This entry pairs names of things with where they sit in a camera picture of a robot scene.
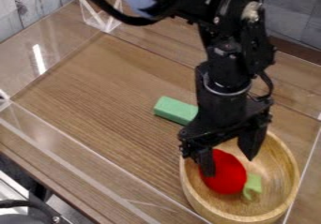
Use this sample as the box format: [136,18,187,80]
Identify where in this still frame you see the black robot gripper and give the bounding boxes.
[178,63,273,177]

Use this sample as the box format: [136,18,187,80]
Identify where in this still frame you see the red plush strawberry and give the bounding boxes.
[199,149,262,201]

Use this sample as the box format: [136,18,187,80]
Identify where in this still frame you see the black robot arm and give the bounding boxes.
[91,0,275,177]

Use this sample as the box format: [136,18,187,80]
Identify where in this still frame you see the wooden bowl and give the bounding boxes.
[179,132,300,224]

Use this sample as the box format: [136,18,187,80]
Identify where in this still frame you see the green foam block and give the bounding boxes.
[152,97,198,126]

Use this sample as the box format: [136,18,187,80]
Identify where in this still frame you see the clear acrylic enclosure wall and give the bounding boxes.
[0,100,209,224]

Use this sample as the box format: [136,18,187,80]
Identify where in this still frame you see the black metal mount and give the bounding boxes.
[28,193,64,224]

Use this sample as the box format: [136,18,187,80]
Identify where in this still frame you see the clear acrylic corner bracket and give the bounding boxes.
[79,0,122,34]

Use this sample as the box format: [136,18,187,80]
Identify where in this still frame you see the black cable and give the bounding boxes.
[0,199,55,224]

